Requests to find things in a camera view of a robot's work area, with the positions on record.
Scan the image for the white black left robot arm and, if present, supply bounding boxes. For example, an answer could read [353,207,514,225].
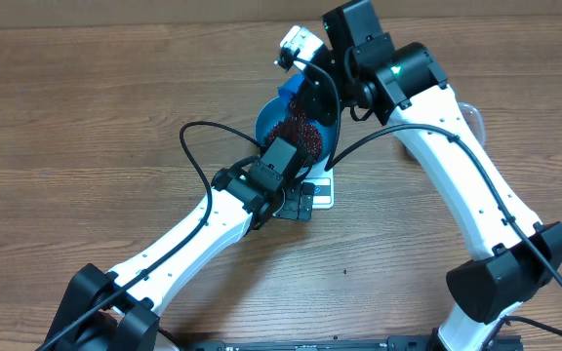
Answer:
[41,137,313,350]

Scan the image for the red beans in bowl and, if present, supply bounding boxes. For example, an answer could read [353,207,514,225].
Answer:
[264,96,324,161]

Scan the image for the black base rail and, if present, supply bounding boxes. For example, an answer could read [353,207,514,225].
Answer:
[173,333,525,351]

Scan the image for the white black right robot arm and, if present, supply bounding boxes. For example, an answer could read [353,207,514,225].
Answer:
[279,1,562,350]

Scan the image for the blue metal bowl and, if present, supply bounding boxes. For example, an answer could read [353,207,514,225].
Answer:
[255,96,336,184]

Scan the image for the white kitchen scale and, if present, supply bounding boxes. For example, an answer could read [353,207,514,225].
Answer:
[305,156,335,210]

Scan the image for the clear plastic container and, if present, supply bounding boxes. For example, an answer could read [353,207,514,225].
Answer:
[399,100,486,147]

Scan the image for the blue plastic measuring scoop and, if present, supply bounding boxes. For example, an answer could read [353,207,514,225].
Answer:
[277,74,304,107]

